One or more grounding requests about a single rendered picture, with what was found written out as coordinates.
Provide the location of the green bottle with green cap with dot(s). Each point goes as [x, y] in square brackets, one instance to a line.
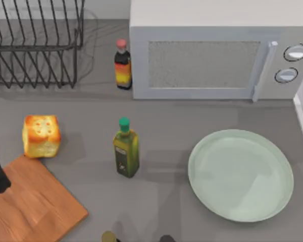
[126, 151]

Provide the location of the dark bottle with red cap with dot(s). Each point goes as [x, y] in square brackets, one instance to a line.
[123, 68]

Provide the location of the microwave door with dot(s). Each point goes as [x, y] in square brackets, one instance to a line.
[197, 65]

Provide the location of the pale green plate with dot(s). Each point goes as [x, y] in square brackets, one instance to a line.
[240, 176]

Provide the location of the golden bread loaf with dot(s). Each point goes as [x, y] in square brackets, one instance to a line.
[41, 137]

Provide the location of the pale microwave oven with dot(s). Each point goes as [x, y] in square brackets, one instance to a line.
[217, 22]

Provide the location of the dark grey bottle cap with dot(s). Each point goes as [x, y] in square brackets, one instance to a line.
[167, 239]

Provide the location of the olive bottle cap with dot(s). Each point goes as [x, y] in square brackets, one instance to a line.
[109, 237]

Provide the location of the small microwave knob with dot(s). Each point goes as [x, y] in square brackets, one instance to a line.
[285, 74]

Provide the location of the wooden cutting board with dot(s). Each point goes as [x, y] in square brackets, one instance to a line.
[32, 199]

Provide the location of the large microwave knob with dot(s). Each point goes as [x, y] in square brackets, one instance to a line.
[295, 52]

